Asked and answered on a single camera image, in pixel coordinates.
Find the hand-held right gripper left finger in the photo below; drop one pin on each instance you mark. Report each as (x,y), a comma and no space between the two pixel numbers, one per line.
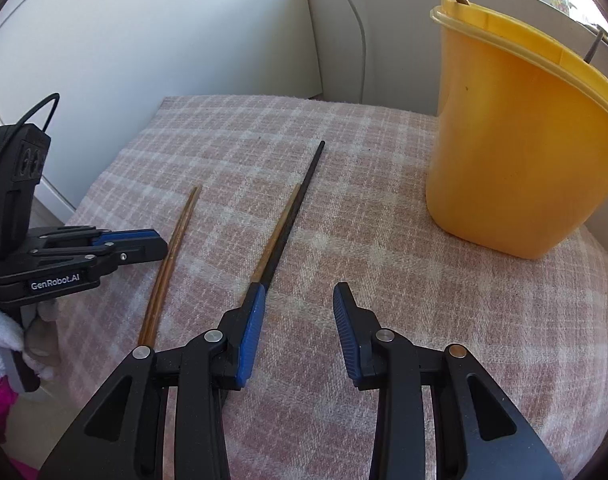
(249,335)

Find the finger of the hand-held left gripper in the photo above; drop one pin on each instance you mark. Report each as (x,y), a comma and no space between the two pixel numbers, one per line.
(134,254)
(129,235)

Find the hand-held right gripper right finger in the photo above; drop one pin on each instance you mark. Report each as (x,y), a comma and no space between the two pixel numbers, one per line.
(346,335)

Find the black chopstick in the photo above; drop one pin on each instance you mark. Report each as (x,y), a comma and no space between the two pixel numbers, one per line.
(311,170)
(596,46)

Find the yellow plastic container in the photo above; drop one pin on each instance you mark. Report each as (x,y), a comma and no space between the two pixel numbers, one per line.
(508,160)

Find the pink checked tablecloth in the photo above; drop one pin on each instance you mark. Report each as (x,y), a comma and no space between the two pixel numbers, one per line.
(334,220)

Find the white refrigerator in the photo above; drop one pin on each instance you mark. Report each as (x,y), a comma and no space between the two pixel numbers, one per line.
(159,35)

